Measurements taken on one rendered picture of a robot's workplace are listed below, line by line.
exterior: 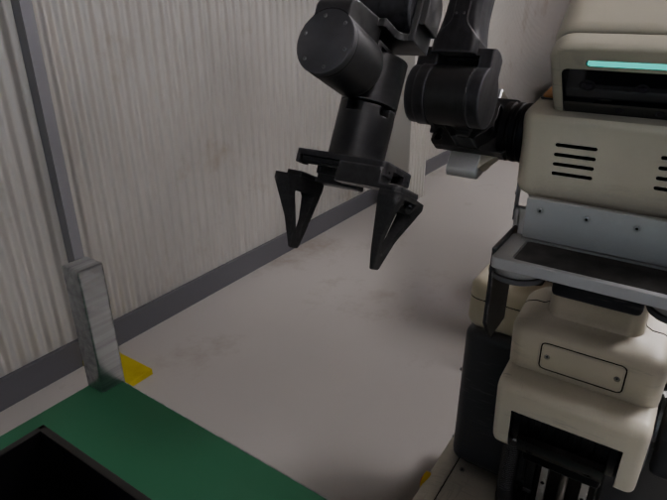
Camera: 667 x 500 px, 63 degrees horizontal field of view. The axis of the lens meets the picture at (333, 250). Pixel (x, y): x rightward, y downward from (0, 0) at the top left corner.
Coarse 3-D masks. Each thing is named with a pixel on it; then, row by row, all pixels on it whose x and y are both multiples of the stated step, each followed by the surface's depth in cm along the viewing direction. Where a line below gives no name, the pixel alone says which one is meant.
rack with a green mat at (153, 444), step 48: (96, 288) 57; (96, 336) 58; (96, 384) 61; (96, 432) 55; (144, 432) 55; (192, 432) 55; (144, 480) 49; (192, 480) 49; (240, 480) 49; (288, 480) 49
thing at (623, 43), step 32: (576, 0) 65; (608, 0) 62; (640, 0) 61; (576, 32) 63; (608, 32) 61; (640, 32) 59; (576, 64) 64; (608, 64) 62; (640, 64) 60; (576, 96) 68; (608, 96) 66; (640, 96) 64
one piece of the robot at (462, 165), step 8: (456, 152) 83; (464, 152) 83; (448, 160) 84; (456, 160) 83; (464, 160) 82; (472, 160) 82; (448, 168) 83; (456, 168) 83; (464, 168) 82; (472, 168) 82; (456, 176) 84; (464, 176) 83; (472, 176) 82
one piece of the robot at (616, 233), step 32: (544, 224) 76; (576, 224) 73; (608, 224) 71; (640, 224) 69; (512, 256) 72; (544, 256) 72; (576, 256) 72; (608, 256) 72; (640, 256) 70; (576, 288) 77; (608, 288) 65; (640, 288) 64
